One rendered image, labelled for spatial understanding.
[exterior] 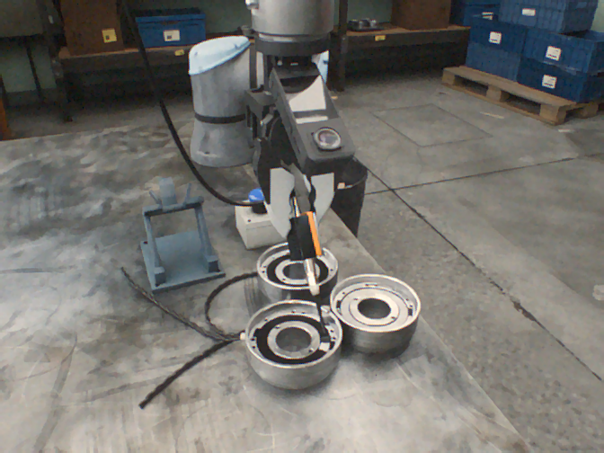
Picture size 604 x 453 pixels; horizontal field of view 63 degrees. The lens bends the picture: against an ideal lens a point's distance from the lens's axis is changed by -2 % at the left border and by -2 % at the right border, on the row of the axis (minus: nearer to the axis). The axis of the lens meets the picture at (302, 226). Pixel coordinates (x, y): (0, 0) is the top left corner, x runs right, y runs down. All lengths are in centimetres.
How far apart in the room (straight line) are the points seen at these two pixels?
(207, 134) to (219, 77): 12
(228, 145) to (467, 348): 114
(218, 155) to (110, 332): 48
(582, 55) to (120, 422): 386
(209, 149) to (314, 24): 61
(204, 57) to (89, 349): 57
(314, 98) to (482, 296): 166
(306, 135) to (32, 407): 39
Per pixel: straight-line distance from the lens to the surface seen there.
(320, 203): 54
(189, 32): 403
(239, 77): 98
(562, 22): 422
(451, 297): 201
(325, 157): 42
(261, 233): 75
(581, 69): 410
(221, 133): 101
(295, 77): 47
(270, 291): 63
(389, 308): 62
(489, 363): 178
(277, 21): 46
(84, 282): 75
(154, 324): 65
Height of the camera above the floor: 122
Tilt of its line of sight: 31 degrees down
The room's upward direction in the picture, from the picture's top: straight up
